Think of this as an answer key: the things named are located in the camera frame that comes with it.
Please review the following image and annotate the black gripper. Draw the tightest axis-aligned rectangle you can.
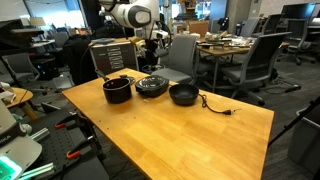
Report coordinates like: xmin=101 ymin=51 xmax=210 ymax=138
xmin=145 ymin=39 xmax=162 ymax=67

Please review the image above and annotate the glass pot lid black knob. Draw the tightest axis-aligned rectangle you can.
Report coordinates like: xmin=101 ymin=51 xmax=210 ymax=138
xmin=119 ymin=74 xmax=137 ymax=86

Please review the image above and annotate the black cooking pot with handle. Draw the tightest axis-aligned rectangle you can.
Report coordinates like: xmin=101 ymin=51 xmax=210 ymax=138
xmin=94 ymin=68 xmax=133 ymax=105

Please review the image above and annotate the black round bowl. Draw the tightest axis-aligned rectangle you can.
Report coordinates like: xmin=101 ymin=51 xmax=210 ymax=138
xmin=168 ymin=83 xmax=201 ymax=107

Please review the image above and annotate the grey padded office chair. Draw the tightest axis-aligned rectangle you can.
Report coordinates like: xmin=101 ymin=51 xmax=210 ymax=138
xmin=151 ymin=34 xmax=200 ymax=86

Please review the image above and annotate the black electric hot plate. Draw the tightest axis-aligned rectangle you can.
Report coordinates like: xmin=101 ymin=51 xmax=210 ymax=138
xmin=134 ymin=75 xmax=171 ymax=99

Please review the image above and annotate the brown cardboard box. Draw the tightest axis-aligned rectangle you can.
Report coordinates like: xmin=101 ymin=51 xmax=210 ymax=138
xmin=187 ymin=20 xmax=211 ymax=38

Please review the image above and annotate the black jacket pile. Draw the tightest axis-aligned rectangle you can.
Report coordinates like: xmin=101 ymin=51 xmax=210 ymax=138
xmin=62 ymin=34 xmax=92 ymax=85

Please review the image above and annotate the black computer tower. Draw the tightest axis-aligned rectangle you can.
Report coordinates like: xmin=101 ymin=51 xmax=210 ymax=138
xmin=31 ymin=58 xmax=62 ymax=81

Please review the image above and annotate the grey mesh office chair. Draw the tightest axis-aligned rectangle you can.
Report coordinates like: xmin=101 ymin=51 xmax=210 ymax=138
xmin=220 ymin=31 xmax=293 ymax=107

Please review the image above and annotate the white shade table lamp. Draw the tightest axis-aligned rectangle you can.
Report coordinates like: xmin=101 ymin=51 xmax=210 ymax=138
xmin=29 ymin=17 xmax=47 ymax=28

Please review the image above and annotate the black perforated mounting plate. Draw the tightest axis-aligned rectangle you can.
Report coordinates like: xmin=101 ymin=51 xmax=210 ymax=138
xmin=28 ymin=109 xmax=109 ymax=180

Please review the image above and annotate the black shelf unit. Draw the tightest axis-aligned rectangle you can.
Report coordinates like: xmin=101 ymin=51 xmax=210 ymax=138
xmin=0 ymin=19 xmax=45 ymax=56

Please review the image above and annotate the round wooden side table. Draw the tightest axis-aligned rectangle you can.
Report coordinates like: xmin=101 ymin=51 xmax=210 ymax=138
xmin=4 ymin=87 xmax=40 ymax=122

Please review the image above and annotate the aluminium extrusion bar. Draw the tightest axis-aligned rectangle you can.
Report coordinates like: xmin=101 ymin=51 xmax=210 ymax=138
xmin=29 ymin=127 xmax=51 ymax=143
xmin=19 ymin=162 xmax=55 ymax=180

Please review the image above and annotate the black computer monitor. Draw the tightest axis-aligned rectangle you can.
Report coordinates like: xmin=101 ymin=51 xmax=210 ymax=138
xmin=281 ymin=2 xmax=317 ymax=20

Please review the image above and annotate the black tripod leg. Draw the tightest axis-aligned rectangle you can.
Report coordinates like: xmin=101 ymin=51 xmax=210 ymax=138
xmin=268 ymin=96 xmax=320 ymax=148

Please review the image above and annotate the grey plastic bin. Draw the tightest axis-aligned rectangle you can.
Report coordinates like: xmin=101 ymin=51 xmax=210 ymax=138
xmin=287 ymin=105 xmax=320 ymax=175

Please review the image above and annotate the black power cable with plug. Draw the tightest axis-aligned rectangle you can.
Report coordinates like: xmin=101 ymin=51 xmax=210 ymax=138
xmin=198 ymin=94 xmax=242 ymax=117

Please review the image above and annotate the orange handled clamp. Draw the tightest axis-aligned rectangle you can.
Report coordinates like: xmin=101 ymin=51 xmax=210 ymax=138
xmin=65 ymin=134 xmax=98 ymax=160
xmin=54 ymin=113 xmax=79 ymax=130

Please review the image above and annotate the black floor cable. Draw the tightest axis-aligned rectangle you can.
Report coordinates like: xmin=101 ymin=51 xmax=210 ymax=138
xmin=262 ymin=77 xmax=303 ymax=97

